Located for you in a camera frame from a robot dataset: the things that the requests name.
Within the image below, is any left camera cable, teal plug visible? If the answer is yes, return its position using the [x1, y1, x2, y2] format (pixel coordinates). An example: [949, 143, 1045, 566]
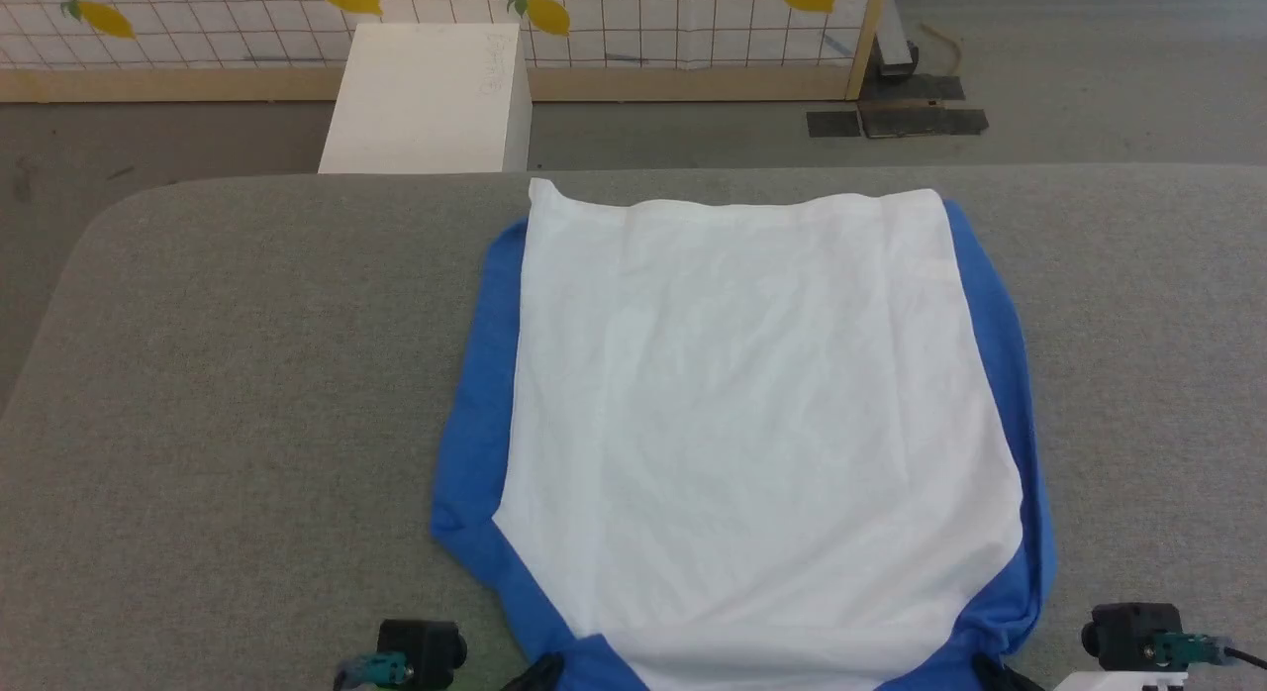
[335, 651, 413, 691]

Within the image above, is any yellowish floor cable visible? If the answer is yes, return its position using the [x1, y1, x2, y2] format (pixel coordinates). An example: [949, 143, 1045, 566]
[921, 21, 964, 73]

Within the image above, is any camera cable, teal plug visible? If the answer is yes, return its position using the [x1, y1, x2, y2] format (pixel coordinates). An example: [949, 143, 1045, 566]
[335, 651, 413, 691]
[1153, 632, 1267, 669]

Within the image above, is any grey metal partition foot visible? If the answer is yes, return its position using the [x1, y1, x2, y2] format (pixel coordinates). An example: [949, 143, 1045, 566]
[876, 0, 920, 78]

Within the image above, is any white box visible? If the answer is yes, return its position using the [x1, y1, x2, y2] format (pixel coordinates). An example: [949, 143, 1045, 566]
[317, 23, 533, 174]

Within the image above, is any lemon print partition screen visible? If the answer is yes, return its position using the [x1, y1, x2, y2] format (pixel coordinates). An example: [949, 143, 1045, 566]
[0, 0, 889, 103]

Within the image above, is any white and blue t-shirt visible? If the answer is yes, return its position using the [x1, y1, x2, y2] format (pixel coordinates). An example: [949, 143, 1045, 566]
[429, 178, 1057, 691]

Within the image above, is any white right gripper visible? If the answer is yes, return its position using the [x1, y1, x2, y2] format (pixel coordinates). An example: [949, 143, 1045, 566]
[973, 653, 1187, 691]

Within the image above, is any right camera cable, teal plug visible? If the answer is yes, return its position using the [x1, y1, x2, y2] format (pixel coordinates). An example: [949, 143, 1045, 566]
[1153, 632, 1267, 669]

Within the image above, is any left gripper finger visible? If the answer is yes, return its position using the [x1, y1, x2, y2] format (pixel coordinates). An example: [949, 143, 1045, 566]
[500, 653, 565, 691]

